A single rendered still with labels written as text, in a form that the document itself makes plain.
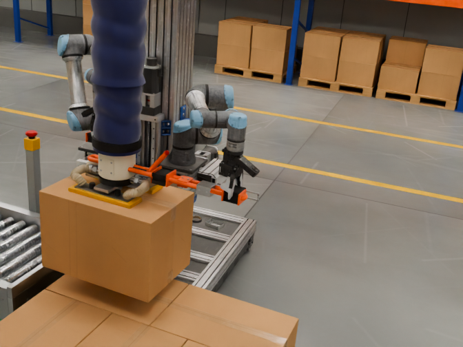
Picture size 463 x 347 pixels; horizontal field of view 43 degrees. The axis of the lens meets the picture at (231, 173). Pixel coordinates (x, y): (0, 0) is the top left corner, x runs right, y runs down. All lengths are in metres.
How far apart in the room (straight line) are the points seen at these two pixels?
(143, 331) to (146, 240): 0.45
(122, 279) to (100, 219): 0.29
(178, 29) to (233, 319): 1.56
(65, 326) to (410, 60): 8.10
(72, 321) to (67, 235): 0.39
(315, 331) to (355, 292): 0.57
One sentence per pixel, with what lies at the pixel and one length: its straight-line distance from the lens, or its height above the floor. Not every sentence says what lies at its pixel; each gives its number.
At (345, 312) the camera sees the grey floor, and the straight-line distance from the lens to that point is 4.01.
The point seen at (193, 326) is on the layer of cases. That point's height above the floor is 0.54.
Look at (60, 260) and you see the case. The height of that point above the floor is 0.75.
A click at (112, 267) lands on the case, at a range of 2.74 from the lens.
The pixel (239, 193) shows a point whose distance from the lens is 2.48.
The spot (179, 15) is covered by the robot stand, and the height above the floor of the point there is 1.81.
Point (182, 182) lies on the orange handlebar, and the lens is 2.58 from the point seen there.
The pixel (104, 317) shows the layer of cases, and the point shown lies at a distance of 2.86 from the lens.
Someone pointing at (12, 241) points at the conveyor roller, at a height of 0.54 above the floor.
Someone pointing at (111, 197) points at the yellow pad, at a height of 1.10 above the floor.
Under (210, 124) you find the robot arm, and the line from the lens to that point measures 2.47.
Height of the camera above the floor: 2.24
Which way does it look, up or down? 22 degrees down
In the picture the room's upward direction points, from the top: 5 degrees clockwise
